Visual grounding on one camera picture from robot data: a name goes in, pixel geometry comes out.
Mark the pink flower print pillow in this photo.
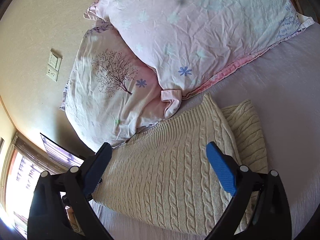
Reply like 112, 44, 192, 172
83, 0, 315, 99

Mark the white tree print pillow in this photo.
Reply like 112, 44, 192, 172
61, 19, 182, 151

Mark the window with brown frame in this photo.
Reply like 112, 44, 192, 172
1, 132, 66, 239

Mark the white wall switch socket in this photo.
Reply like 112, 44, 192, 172
46, 49, 62, 82

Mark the lilac bed sheet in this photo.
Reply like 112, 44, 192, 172
88, 21, 320, 240

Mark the dark framed monitor screen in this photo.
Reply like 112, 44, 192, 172
40, 133, 85, 169

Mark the beige cable knit sweater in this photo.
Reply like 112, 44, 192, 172
93, 94, 268, 236

